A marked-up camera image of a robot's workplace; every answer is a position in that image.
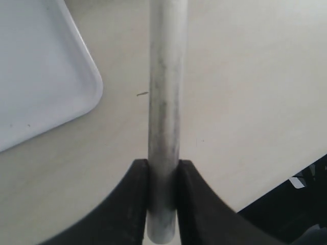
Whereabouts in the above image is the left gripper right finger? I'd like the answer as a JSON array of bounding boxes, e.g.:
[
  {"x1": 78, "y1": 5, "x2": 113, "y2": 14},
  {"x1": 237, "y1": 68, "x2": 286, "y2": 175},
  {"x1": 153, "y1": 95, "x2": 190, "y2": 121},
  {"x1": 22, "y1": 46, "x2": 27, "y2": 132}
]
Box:
[{"x1": 176, "y1": 160, "x2": 281, "y2": 245}]

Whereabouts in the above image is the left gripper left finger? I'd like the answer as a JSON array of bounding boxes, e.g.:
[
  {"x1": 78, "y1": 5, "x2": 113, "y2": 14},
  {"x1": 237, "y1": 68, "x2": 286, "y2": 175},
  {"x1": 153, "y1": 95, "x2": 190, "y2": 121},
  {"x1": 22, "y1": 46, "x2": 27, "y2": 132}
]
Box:
[{"x1": 45, "y1": 159, "x2": 149, "y2": 244}]

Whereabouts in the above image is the white rectangular plastic tray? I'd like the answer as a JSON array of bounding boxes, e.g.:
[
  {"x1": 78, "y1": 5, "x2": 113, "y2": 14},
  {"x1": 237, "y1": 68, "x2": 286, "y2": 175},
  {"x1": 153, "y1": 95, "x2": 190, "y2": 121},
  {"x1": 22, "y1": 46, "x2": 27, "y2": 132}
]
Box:
[{"x1": 1, "y1": 1, "x2": 103, "y2": 151}]

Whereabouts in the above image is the white wooden drumstick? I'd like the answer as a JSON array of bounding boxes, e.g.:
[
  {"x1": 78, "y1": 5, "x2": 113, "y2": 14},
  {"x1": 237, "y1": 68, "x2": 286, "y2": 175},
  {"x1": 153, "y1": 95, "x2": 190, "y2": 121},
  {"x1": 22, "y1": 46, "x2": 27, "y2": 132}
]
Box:
[{"x1": 147, "y1": 1, "x2": 188, "y2": 244}]

